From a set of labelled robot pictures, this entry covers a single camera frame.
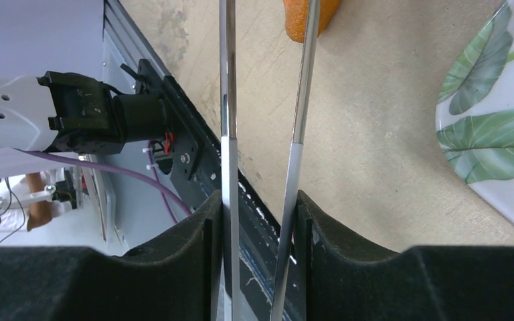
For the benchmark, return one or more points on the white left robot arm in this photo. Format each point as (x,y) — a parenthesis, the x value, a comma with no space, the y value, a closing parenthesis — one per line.
(69,112)

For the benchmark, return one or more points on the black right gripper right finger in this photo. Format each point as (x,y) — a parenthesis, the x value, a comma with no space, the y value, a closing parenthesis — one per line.
(348,277)

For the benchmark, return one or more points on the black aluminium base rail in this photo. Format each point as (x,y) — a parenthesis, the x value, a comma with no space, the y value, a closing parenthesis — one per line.
(195,159)

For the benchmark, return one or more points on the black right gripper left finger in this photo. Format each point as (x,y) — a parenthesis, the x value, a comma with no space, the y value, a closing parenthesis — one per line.
(174,276)

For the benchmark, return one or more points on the leaf pattern serving tray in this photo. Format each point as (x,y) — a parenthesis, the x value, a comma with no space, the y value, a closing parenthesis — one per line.
(475,112)

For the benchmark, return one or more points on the orange fake baguette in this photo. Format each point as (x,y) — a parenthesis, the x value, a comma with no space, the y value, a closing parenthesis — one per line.
(295,12)

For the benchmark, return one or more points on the metal tongs white grips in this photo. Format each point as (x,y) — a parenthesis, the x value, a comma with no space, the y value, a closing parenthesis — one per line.
(229,153)

